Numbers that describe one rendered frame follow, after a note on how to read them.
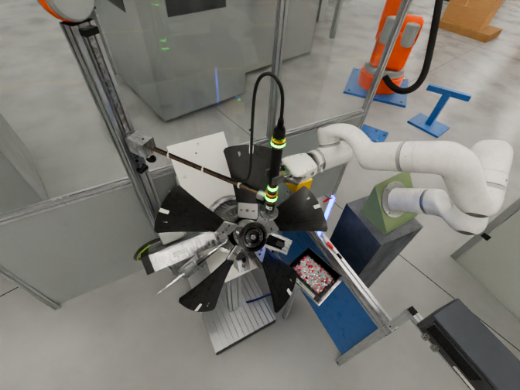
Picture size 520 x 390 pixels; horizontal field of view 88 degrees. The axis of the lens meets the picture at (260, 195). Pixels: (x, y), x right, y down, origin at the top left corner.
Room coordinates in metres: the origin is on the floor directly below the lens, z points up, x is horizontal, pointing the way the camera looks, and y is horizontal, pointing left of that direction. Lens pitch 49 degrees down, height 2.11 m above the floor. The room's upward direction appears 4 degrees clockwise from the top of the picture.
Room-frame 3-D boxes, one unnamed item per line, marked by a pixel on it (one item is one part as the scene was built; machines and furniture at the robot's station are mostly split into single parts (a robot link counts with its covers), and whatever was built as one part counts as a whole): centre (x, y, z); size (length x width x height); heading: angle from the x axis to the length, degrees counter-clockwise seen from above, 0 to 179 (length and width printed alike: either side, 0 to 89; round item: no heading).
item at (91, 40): (0.92, 0.58, 1.48); 0.05 x 0.03 x 0.62; 156
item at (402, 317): (0.38, -0.63, 0.96); 0.03 x 0.03 x 0.20; 31
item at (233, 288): (0.67, 0.13, 0.45); 0.09 x 0.04 x 0.91; 121
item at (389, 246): (0.95, -0.70, 0.46); 0.30 x 0.30 x 0.93; 28
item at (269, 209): (0.65, -0.04, 1.46); 0.04 x 0.04 x 0.46
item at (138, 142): (0.90, 0.53, 1.35); 0.10 x 0.07 x 0.08; 66
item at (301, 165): (0.71, -0.13, 1.47); 0.11 x 0.10 x 0.07; 121
